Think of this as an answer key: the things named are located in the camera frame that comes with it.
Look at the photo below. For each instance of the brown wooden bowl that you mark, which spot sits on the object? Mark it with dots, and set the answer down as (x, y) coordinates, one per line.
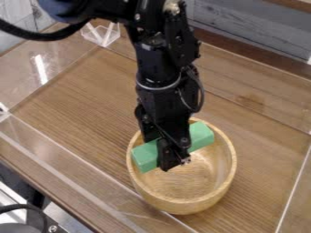
(190, 188)

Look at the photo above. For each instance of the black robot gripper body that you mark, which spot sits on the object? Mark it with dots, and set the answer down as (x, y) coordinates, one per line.
(170, 105)

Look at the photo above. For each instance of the green rectangular block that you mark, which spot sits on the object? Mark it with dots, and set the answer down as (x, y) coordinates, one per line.
(144, 154)

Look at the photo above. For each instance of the black metal frame corner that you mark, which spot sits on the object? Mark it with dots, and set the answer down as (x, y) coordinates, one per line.
(39, 220)

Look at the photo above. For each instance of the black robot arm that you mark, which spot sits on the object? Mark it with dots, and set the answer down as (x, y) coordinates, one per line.
(159, 33)

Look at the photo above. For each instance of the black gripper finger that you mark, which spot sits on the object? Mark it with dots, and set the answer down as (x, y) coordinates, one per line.
(171, 156)
(146, 124)

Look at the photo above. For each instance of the clear acrylic corner bracket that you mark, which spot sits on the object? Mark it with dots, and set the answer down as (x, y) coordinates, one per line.
(102, 35)

